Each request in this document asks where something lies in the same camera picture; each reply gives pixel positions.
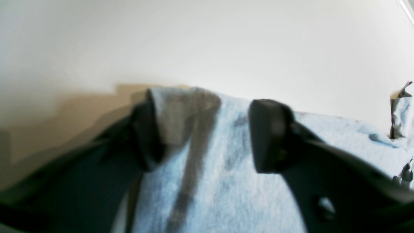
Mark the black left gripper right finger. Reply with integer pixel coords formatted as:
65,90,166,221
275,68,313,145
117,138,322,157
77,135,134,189
248,99,414,233

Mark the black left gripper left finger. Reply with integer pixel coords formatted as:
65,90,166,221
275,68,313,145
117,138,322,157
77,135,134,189
1,100,165,233

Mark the grey T-shirt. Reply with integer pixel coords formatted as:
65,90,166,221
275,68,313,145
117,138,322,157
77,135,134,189
131,87,413,233

